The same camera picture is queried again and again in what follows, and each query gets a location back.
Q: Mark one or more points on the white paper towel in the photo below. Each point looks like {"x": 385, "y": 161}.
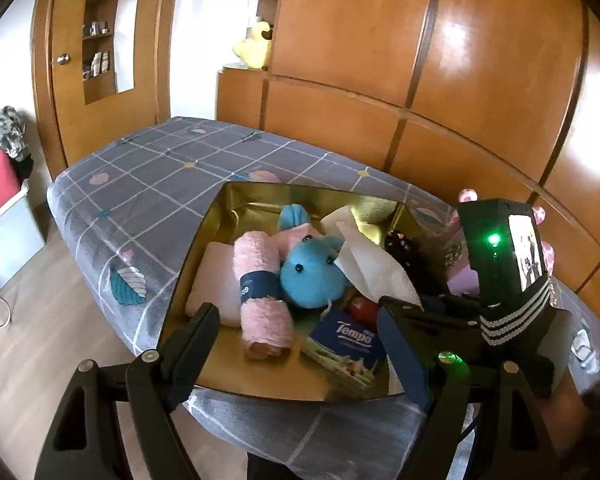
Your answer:
{"x": 375, "y": 270}

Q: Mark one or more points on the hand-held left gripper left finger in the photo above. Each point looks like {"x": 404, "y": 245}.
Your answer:
{"x": 195, "y": 355}

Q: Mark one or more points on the camouflage cloth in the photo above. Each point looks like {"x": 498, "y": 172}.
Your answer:
{"x": 2, "y": 127}

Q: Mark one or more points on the row of small shelf ornaments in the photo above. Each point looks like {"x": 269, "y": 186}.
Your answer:
{"x": 99, "y": 62}

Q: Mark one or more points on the grey checkered bed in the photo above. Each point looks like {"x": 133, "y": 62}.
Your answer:
{"x": 145, "y": 200}

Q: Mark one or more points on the black doll with hair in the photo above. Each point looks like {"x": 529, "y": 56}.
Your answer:
{"x": 415, "y": 260}

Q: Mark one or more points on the pink towel blue band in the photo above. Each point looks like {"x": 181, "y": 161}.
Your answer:
{"x": 260, "y": 260}

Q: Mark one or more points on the white soft pad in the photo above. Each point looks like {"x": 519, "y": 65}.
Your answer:
{"x": 212, "y": 270}

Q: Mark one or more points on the wooden door with shelf niche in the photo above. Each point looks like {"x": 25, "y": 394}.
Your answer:
{"x": 65, "y": 125}

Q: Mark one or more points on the wooden wardrobe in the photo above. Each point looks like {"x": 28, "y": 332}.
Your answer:
{"x": 430, "y": 60}

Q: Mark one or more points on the red plush slipper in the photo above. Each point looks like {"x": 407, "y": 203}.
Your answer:
{"x": 362, "y": 307}

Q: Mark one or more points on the pink white patterned plush toy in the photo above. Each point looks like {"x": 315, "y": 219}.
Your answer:
{"x": 547, "y": 257}

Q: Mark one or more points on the white storage bin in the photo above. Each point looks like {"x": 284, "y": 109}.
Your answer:
{"x": 10, "y": 250}

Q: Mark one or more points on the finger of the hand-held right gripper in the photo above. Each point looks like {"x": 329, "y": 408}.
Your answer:
{"x": 455, "y": 320}

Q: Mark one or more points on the round metal door knob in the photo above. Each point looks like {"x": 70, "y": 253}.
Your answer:
{"x": 62, "y": 60}

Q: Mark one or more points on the yellow plush toy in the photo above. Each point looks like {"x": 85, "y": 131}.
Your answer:
{"x": 252, "y": 47}

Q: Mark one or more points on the blue tissue packet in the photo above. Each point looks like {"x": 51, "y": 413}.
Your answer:
{"x": 345, "y": 335}

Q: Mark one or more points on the embossed metal tin box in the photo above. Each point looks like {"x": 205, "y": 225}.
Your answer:
{"x": 260, "y": 375}

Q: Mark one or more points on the person's right forearm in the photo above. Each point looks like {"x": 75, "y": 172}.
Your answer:
{"x": 570, "y": 420}

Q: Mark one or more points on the blue plush toy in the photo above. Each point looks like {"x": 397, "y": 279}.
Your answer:
{"x": 310, "y": 275}

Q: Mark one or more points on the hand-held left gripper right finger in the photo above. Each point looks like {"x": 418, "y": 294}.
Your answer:
{"x": 405, "y": 365}

